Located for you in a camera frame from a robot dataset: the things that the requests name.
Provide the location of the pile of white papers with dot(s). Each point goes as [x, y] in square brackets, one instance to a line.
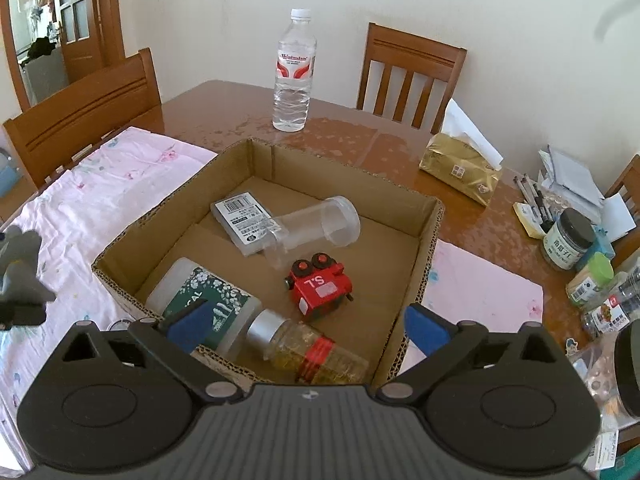
[575, 175]

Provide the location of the grey plastic case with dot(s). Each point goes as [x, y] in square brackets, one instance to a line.
[240, 220]

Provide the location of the large clear jar black lid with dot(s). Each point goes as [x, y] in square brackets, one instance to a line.
[622, 370]

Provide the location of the green lid spice jar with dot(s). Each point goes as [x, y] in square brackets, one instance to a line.
[590, 280]

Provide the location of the wooden dining chair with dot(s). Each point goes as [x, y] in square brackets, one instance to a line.
[405, 75]
[627, 180]
[85, 115]

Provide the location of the pink floral tablecloth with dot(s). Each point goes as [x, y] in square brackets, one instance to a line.
[100, 195]

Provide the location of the silver cap pill bottle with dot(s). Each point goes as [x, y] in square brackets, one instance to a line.
[310, 350]

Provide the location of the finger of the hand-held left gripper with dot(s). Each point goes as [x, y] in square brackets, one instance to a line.
[22, 314]

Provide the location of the wooden door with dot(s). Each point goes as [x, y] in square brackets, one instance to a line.
[80, 10]

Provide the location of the green label cotton swab container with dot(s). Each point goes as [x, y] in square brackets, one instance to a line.
[210, 290]

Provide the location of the clear plastic cup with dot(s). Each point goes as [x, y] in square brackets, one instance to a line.
[320, 225]

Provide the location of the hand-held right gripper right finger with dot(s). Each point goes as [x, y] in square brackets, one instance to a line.
[424, 329]

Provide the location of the bundle of black pens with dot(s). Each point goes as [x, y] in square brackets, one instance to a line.
[532, 195]

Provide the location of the red toy train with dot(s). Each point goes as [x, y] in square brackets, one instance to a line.
[320, 290]

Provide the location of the clear plastic water bottle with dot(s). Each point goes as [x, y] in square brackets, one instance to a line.
[295, 75]

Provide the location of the yellow sticky notes pad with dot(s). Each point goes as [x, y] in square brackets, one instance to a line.
[529, 220]

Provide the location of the red label small jar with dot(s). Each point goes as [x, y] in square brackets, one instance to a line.
[612, 307]

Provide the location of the cardboard box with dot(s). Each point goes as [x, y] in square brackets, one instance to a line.
[380, 260]

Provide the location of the small glass jar black lid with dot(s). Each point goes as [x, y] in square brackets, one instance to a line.
[567, 240]

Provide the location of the gold tissue pack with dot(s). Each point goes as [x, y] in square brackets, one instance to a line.
[457, 170]

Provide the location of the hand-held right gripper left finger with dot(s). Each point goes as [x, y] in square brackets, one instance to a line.
[192, 321]

